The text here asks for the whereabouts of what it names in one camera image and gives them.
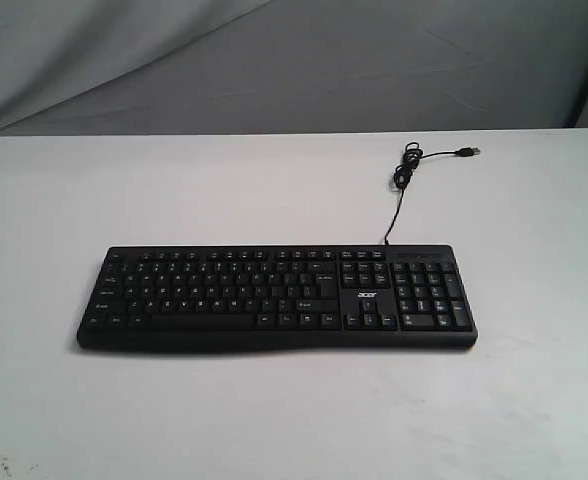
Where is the black USB cable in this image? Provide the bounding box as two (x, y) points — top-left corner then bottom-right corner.
(382, 142), (482, 247)

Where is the grey backdrop cloth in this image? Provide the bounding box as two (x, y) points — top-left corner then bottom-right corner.
(0, 1), (588, 136)

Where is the black acer keyboard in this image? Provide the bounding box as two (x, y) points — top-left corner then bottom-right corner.
(76, 245), (478, 353)

